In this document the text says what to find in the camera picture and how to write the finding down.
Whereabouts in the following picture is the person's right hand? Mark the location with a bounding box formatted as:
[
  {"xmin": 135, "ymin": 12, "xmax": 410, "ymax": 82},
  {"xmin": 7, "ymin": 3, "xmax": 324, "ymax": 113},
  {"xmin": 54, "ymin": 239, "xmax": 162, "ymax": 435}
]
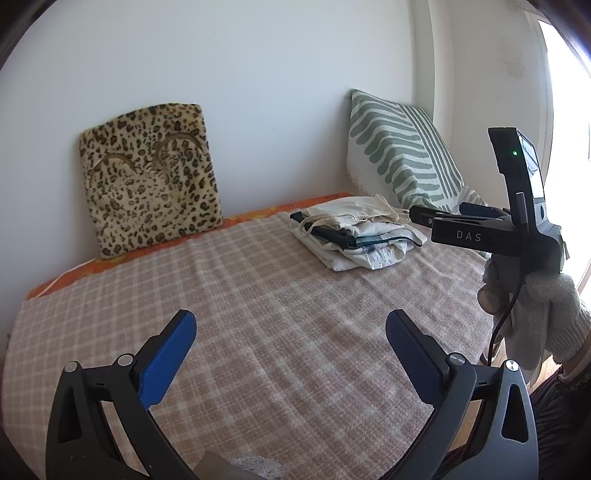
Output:
[{"xmin": 481, "ymin": 255, "xmax": 591, "ymax": 384}]

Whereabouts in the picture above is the beige plaid blanket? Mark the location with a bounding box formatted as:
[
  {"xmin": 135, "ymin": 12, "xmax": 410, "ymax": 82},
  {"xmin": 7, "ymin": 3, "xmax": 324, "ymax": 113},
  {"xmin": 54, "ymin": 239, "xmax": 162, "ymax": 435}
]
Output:
[{"xmin": 0, "ymin": 203, "xmax": 498, "ymax": 480}]

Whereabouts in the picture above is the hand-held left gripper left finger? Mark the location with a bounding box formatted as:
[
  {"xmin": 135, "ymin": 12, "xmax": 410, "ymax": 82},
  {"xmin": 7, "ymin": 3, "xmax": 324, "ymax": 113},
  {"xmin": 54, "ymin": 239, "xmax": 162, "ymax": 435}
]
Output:
[{"xmin": 45, "ymin": 309, "xmax": 198, "ymax": 480}]

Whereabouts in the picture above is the white camisole top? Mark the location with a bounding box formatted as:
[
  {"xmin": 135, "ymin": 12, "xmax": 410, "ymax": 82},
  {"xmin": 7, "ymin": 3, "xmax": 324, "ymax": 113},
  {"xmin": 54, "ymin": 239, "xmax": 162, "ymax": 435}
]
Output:
[{"xmin": 299, "ymin": 196, "xmax": 413, "ymax": 232}]

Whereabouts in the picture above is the window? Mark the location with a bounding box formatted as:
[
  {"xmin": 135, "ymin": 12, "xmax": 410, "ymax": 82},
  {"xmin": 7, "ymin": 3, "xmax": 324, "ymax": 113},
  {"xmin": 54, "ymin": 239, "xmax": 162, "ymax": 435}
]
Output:
[{"xmin": 536, "ymin": 14, "xmax": 591, "ymax": 282}]

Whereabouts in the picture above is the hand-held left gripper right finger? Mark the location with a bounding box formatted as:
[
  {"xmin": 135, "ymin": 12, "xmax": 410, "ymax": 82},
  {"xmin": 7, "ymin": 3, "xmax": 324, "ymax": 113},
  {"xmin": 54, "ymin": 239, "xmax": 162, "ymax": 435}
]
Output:
[{"xmin": 385, "ymin": 308, "xmax": 539, "ymax": 480}]

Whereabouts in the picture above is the green striped white pillow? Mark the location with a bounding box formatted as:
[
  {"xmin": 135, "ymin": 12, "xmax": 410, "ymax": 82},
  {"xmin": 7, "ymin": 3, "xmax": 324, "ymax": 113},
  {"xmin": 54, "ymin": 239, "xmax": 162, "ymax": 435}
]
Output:
[{"xmin": 345, "ymin": 89, "xmax": 491, "ymax": 219}]

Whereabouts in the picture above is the white printed folded cloth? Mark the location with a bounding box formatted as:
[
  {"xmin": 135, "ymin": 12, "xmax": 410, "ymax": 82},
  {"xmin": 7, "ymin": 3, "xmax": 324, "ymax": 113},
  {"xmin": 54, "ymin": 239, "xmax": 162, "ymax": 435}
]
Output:
[{"xmin": 351, "ymin": 241, "xmax": 417, "ymax": 271}]

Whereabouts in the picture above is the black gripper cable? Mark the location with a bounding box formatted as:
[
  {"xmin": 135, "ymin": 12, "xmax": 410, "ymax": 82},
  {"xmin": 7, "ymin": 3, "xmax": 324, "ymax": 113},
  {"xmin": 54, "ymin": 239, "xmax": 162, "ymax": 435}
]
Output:
[{"xmin": 485, "ymin": 272, "xmax": 525, "ymax": 367}]

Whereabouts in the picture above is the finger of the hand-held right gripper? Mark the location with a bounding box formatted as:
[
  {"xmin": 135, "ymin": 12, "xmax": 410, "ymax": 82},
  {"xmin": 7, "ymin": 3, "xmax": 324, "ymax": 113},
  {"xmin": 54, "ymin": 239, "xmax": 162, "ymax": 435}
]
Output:
[
  {"xmin": 459, "ymin": 202, "xmax": 512, "ymax": 222},
  {"xmin": 409, "ymin": 205, "xmax": 463, "ymax": 228}
]

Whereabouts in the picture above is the white dotted cloth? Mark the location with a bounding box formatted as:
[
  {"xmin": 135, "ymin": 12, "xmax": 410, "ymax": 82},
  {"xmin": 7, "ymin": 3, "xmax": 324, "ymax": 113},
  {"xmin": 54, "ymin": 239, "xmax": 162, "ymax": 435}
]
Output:
[{"xmin": 226, "ymin": 455, "xmax": 288, "ymax": 480}]

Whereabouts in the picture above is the leopard print cushion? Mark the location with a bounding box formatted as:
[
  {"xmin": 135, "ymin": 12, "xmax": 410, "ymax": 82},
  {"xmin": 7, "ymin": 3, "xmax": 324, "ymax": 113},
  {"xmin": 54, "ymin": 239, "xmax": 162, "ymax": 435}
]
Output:
[{"xmin": 78, "ymin": 102, "xmax": 225, "ymax": 259}]

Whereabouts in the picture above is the dark green folded garment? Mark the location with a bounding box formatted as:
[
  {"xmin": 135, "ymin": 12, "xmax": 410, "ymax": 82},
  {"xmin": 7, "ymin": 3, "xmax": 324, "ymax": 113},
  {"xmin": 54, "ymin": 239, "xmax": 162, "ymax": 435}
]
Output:
[{"xmin": 291, "ymin": 211, "xmax": 416, "ymax": 252}]

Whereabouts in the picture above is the person's dark skirt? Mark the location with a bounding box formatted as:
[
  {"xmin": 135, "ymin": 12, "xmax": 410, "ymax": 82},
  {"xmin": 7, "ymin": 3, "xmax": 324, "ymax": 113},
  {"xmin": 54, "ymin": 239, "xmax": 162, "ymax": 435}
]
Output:
[{"xmin": 529, "ymin": 376, "xmax": 591, "ymax": 480}]

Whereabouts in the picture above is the person's right forearm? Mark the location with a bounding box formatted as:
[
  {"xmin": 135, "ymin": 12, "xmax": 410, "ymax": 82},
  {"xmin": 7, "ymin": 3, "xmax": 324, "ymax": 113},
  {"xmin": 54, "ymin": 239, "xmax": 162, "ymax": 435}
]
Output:
[{"xmin": 558, "ymin": 344, "xmax": 591, "ymax": 385}]

